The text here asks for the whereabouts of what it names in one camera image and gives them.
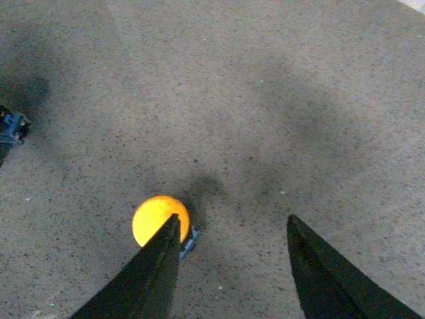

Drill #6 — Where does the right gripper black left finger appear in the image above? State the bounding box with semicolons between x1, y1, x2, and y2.
71;214;181;319

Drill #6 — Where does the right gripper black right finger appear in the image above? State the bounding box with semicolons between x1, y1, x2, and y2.
287;214;421;318

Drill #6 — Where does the yellow push button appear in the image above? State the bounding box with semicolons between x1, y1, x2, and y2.
131;195;199;259

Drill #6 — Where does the red push button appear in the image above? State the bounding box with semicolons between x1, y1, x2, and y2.
1;105;31;163

